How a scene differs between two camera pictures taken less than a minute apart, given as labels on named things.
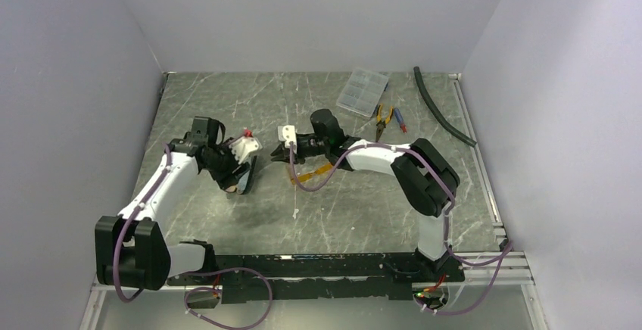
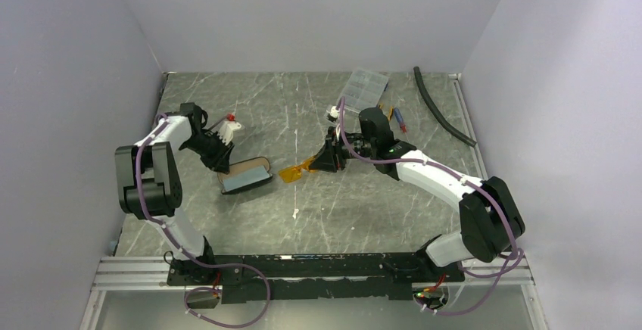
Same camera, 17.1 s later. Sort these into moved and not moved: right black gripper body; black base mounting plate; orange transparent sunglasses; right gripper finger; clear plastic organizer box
Moved: right black gripper body; right gripper finger; orange transparent sunglasses
Not moved: black base mounting plate; clear plastic organizer box
